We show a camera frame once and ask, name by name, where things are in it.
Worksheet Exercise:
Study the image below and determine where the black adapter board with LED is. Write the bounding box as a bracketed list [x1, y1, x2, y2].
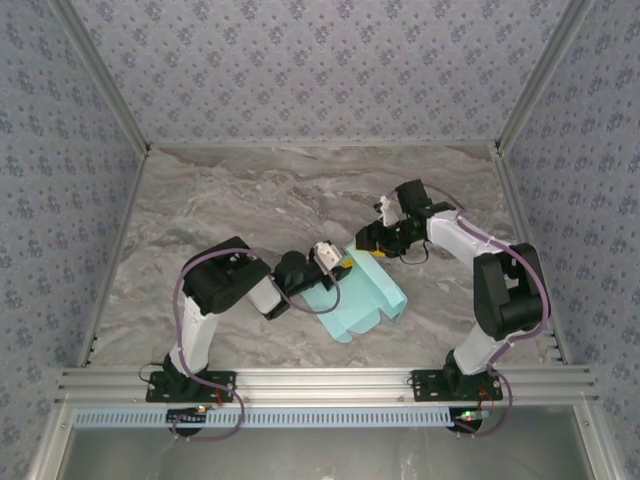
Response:
[452, 408, 494, 434]
[167, 405, 209, 436]

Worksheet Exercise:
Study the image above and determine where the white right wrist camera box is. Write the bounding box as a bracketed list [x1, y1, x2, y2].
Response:
[374, 194, 399, 227]

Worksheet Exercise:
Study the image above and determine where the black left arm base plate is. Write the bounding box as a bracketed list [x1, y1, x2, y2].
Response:
[145, 371, 237, 404]

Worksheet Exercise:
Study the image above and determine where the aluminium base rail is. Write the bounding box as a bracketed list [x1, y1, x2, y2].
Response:
[54, 366, 600, 405]

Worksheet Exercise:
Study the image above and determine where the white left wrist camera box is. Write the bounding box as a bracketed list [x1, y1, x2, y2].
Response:
[308, 241, 345, 272]

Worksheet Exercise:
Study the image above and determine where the aluminium lower frame post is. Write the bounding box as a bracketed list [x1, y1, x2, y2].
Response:
[27, 403, 76, 480]
[573, 402, 619, 480]

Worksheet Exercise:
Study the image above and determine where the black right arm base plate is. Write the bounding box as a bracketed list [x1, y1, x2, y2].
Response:
[411, 369, 504, 404]

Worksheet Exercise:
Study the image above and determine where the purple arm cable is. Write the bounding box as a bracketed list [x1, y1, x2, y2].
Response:
[427, 184, 551, 439]
[172, 248, 346, 444]

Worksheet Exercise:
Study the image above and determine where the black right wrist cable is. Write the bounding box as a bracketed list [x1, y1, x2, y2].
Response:
[398, 239, 432, 267]

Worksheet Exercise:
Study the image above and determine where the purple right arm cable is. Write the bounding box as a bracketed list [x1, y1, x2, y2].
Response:
[427, 184, 551, 439]

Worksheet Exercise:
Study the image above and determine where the thin aluminium table edge strip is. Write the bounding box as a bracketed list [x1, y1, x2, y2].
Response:
[149, 141, 496, 150]

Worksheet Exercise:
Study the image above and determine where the white slotted cable duct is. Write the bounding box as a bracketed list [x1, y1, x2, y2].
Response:
[72, 406, 455, 430]

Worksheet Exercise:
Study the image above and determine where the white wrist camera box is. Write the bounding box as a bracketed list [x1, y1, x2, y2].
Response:
[308, 241, 345, 272]
[374, 194, 399, 227]

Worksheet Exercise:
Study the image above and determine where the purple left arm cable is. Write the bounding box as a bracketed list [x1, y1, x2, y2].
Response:
[172, 248, 346, 444]

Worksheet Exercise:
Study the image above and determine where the light blue paper box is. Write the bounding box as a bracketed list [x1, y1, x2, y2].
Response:
[299, 241, 407, 344]

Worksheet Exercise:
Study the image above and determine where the aluminium table side rail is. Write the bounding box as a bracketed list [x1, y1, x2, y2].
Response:
[491, 147, 575, 366]
[74, 147, 151, 370]

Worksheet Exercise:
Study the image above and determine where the aluminium corner post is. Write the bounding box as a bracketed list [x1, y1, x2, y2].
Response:
[492, 0, 600, 154]
[49, 0, 152, 153]

